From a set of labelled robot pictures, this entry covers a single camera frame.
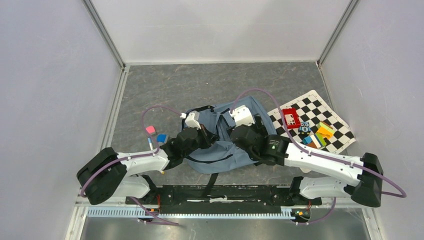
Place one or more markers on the slotted cable duct rail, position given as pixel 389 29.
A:
pixel 138 212

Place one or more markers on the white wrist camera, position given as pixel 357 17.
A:
pixel 242 116
pixel 190 120

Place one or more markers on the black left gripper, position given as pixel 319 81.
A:
pixel 209 137

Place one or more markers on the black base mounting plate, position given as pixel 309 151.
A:
pixel 224 199

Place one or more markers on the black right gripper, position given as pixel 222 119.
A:
pixel 259 125

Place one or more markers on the pink grey eraser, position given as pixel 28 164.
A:
pixel 151 130

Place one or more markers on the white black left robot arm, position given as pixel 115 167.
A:
pixel 110 174

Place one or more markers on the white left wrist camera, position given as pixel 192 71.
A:
pixel 190 120

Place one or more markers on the blue cap marker pen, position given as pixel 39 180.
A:
pixel 151 145

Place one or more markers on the striped colour block stack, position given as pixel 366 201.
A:
pixel 316 141

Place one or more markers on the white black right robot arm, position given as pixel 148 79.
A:
pixel 344 176

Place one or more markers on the red toy block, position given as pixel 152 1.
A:
pixel 291 118

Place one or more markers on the blue pencil sharpener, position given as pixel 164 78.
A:
pixel 162 138

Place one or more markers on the owl pattern eraser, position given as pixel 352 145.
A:
pixel 304 128

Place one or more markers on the orange green toy blocks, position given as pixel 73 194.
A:
pixel 325 130

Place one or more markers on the black white checkered mat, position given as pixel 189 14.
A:
pixel 311 108

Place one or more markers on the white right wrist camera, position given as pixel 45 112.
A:
pixel 242 116

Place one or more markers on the blue fabric backpack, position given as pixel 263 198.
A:
pixel 224 155

